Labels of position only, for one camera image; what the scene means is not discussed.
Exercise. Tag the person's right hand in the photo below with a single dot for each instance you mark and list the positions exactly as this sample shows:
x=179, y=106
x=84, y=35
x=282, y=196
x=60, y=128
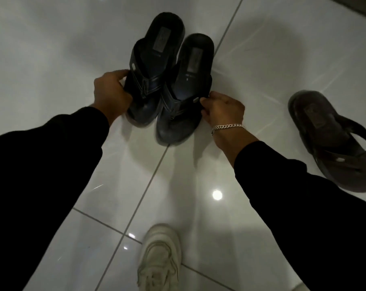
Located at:
x=224, y=109

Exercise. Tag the person's left hand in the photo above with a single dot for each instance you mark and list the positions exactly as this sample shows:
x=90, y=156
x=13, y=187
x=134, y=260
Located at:
x=110, y=93

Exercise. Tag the person's left thumb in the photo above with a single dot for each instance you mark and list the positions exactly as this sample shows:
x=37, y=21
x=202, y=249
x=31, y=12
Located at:
x=121, y=73

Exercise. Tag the person's right thumb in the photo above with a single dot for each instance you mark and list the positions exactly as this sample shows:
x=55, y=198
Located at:
x=215, y=94

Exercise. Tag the black flip-flop sandal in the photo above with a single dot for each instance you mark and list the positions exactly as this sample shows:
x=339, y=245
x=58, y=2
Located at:
x=152, y=69
x=184, y=90

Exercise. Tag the person's left forearm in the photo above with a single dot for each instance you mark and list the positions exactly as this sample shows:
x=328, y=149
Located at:
x=40, y=181

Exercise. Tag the person's right forearm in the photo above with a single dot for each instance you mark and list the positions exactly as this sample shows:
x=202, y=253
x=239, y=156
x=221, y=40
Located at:
x=295, y=209

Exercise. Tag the dark grey flip-flop sandal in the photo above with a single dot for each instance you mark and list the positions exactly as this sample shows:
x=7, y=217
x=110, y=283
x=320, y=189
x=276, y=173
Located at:
x=334, y=142

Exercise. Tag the white sneaker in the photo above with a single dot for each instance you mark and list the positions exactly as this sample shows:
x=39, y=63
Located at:
x=160, y=259

